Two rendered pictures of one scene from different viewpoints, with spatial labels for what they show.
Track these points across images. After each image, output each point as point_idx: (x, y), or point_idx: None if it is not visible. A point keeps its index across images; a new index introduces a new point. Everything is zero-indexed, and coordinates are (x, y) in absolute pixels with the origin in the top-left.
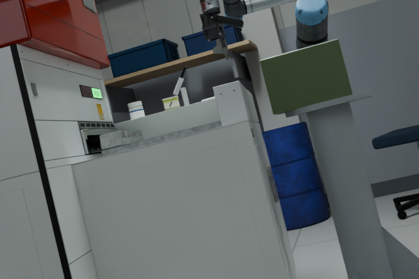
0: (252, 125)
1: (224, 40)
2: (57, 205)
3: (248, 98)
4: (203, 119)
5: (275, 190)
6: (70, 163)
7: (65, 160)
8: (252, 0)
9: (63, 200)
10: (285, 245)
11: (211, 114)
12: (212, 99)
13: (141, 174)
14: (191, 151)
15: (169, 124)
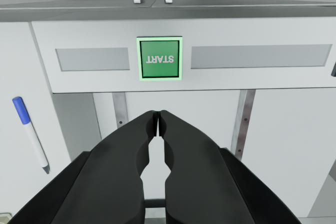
0: (276, 8)
1: (276, 200)
2: (334, 184)
3: (176, 15)
4: (87, 135)
5: None
6: (307, 218)
7: (323, 221)
8: None
9: (323, 187)
10: (174, 0)
11: (81, 122)
12: (64, 134)
13: None
14: None
15: None
